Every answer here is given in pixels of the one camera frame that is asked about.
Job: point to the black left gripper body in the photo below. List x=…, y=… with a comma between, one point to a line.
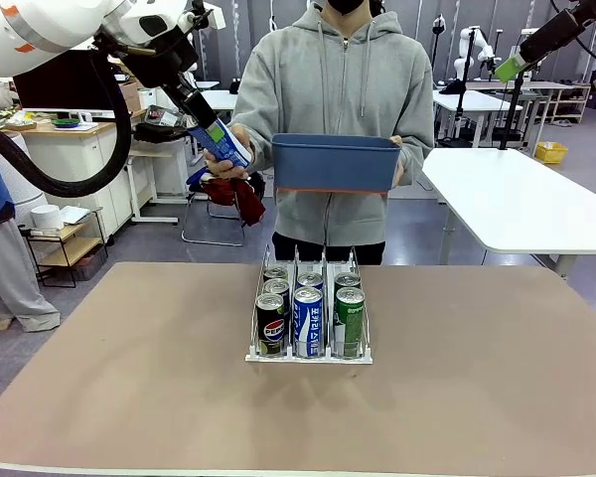
x=159, y=62

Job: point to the blue plastic basket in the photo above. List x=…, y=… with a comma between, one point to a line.
x=333, y=169

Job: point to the black Pepsi can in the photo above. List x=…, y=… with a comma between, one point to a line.
x=276, y=272
x=276, y=285
x=271, y=328

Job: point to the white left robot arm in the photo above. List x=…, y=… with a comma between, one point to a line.
x=30, y=30

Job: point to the person's left forearm grey sleeve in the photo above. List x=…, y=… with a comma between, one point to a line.
x=419, y=154

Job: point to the person's right forearm grey sleeve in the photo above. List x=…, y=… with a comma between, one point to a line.
x=258, y=139

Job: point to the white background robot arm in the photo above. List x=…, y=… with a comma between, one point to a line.
x=461, y=64

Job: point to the person's right hand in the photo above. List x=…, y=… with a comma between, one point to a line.
x=228, y=171

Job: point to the person's left hand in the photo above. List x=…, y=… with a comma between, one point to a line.
x=399, y=171

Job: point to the white desk with thin legs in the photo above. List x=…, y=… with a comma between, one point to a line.
x=223, y=99

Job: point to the metal tray of packets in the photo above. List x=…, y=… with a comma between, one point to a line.
x=161, y=116

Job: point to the white storage box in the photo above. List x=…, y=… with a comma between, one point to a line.
x=147, y=98

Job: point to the small cardboard box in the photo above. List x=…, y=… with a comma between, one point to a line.
x=134, y=99

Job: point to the black bag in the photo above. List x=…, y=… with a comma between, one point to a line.
x=159, y=132

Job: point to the white side table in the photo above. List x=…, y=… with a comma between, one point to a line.
x=146, y=153

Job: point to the blue cloth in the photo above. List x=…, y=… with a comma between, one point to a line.
x=196, y=179

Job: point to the black stand pole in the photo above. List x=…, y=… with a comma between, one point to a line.
x=511, y=111

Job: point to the white background desk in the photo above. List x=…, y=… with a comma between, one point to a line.
x=477, y=102

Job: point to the red cloth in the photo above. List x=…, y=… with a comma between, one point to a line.
x=248, y=204

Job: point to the black computer monitor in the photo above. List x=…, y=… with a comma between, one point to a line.
x=54, y=89

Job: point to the green bowl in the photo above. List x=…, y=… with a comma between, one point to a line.
x=65, y=121

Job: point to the yellow plastic bin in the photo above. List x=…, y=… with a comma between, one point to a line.
x=551, y=153

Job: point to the white cabinet with wood top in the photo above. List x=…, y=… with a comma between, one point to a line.
x=69, y=149

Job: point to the chrome sled chair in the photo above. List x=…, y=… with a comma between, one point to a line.
x=212, y=243

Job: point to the person in grey hoodie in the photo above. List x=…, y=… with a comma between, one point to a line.
x=333, y=84

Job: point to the white air purifier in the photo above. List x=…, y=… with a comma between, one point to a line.
x=30, y=144

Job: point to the white paper sheet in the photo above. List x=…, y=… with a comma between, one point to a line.
x=74, y=214

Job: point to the large white table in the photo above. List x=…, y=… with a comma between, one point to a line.
x=526, y=199

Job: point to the black face mask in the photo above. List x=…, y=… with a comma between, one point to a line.
x=345, y=6

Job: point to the white paper roll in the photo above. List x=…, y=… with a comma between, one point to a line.
x=46, y=217

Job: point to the black trousers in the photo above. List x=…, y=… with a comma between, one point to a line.
x=338, y=253

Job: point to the green Chilsung cider can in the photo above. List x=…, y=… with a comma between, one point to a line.
x=347, y=279
x=350, y=323

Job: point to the bystander in blue apron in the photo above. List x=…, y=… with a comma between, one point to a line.
x=10, y=278

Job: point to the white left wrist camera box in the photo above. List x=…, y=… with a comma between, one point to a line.
x=211, y=17

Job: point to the black frame wooden shelf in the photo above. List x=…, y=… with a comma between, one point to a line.
x=74, y=251

